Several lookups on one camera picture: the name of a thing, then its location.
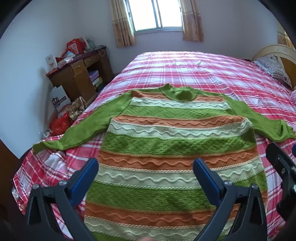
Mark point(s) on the beige floral curtain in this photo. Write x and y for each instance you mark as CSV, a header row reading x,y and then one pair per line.
x,y
121,25
193,23

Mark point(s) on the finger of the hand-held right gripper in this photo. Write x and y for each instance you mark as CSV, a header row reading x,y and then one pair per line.
x,y
294,148
281,163

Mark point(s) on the red plaid bed sheet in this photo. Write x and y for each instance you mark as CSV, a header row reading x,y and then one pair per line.
x,y
185,67

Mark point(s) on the green orange striped knit sweater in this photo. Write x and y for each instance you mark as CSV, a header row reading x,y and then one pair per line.
x,y
175,143

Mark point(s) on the flat pink box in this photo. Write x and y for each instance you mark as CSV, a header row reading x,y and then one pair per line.
x,y
66,62

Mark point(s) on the red plastic bag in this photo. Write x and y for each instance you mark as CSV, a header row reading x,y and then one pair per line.
x,y
59,124

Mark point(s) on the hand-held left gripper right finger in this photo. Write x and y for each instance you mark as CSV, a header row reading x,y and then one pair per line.
x,y
205,177

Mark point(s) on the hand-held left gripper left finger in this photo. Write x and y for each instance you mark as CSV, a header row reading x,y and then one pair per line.
x,y
86,178

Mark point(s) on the window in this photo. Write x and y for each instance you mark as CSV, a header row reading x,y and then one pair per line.
x,y
155,14

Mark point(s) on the stack of boxes in desk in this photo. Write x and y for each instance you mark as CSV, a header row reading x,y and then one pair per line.
x,y
95,78

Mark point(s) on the grey striped pillow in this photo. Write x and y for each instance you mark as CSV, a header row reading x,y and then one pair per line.
x,y
272,67

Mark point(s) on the white upright carton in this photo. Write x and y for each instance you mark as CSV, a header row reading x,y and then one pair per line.
x,y
51,63

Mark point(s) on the brown patterned cloth bag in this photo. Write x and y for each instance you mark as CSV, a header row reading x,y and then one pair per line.
x,y
77,107

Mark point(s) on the cream wooden headboard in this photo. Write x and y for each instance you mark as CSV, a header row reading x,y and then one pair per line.
x,y
272,49

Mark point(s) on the wooden desk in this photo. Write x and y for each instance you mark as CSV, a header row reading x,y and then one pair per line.
x,y
69,76

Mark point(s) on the white paper bag crown print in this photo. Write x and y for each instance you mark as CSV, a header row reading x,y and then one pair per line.
x,y
59,98

